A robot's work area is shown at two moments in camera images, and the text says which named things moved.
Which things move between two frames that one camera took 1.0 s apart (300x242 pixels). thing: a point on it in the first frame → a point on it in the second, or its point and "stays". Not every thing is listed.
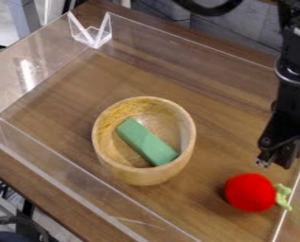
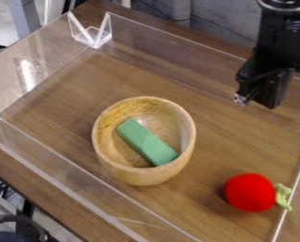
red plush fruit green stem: [254, 193] stays
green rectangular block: [158, 152] stays
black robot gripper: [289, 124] → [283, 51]
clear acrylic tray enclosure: [127, 129] stays
